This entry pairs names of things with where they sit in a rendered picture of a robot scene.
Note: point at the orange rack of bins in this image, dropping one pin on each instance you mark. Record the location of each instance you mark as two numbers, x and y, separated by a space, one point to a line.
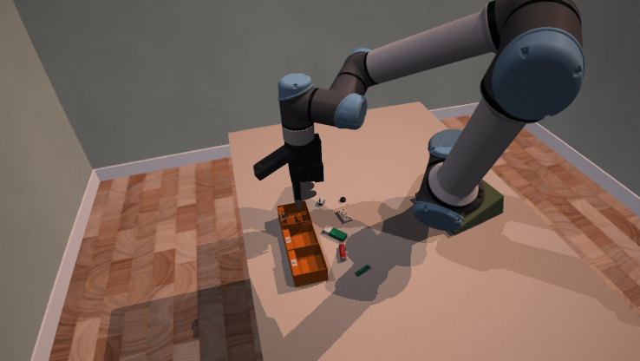
305 254

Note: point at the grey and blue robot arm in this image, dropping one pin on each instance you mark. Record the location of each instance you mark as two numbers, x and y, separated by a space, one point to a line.
539 72

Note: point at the red battery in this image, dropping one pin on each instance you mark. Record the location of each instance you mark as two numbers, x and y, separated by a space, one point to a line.
342 252

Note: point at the green battery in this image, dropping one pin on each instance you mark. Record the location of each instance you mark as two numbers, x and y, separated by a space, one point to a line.
362 270

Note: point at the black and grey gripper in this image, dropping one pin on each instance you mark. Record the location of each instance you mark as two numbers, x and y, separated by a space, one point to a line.
303 167

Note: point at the white domino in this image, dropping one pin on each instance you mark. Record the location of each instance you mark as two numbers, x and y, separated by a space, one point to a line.
344 215

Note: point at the green and white eraser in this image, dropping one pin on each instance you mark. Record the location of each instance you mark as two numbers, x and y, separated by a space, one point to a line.
335 233

